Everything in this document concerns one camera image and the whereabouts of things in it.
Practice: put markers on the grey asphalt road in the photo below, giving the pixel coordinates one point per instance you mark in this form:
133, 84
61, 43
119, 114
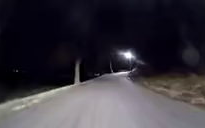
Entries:
103, 103

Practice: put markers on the pale tree trunk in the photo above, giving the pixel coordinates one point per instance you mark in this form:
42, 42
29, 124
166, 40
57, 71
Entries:
77, 71

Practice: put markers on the lit street lamp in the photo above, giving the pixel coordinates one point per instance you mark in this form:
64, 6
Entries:
128, 55

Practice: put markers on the thin tree trunk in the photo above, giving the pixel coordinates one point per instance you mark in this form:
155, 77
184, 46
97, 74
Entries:
111, 67

